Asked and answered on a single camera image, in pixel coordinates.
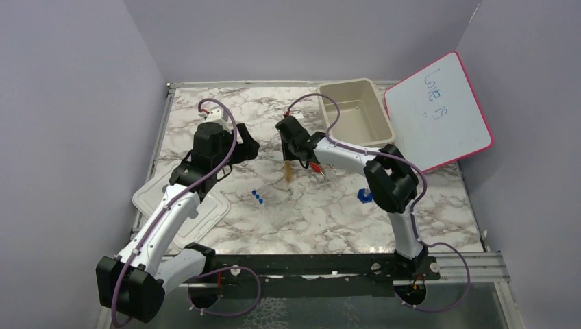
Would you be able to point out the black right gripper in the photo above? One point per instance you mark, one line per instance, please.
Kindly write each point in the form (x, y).
(286, 155)

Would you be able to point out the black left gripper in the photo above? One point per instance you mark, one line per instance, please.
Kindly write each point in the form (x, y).
(247, 150)

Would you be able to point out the tan bristle test tube brush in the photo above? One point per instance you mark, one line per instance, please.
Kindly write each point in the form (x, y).
(288, 171)

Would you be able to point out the red plastic spatula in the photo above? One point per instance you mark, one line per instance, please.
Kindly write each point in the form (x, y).
(316, 168)

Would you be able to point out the blue base graduated cylinder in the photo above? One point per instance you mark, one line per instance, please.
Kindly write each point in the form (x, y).
(365, 195)

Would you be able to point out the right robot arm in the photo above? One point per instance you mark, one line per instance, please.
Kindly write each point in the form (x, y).
(392, 181)

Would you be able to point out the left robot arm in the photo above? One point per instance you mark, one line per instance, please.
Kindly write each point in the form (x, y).
(134, 283)

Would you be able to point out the metal test tube clamp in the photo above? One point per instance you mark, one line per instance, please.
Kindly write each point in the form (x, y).
(328, 176)

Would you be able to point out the white plastic bin lid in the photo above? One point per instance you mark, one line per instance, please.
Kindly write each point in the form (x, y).
(212, 209)

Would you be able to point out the beige plastic bin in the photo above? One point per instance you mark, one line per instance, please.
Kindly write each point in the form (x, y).
(363, 119)

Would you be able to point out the pink framed whiteboard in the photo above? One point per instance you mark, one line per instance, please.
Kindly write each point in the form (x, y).
(436, 115)

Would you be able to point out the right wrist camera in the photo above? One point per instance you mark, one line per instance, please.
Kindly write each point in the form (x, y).
(297, 114)

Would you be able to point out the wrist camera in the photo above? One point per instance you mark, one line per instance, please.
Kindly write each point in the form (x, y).
(217, 115)
(297, 114)

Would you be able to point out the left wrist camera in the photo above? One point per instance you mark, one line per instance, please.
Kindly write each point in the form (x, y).
(217, 115)

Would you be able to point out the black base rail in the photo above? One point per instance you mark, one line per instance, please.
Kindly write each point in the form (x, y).
(309, 275)

